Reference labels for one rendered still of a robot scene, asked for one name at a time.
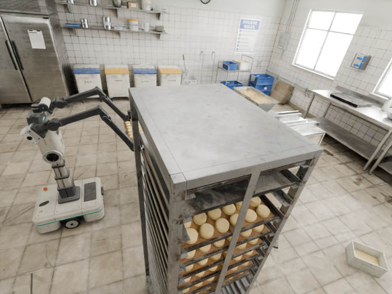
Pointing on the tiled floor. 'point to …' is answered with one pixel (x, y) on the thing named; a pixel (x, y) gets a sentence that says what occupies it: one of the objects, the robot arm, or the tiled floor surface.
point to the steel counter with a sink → (339, 133)
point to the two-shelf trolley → (235, 70)
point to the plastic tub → (366, 259)
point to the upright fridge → (32, 53)
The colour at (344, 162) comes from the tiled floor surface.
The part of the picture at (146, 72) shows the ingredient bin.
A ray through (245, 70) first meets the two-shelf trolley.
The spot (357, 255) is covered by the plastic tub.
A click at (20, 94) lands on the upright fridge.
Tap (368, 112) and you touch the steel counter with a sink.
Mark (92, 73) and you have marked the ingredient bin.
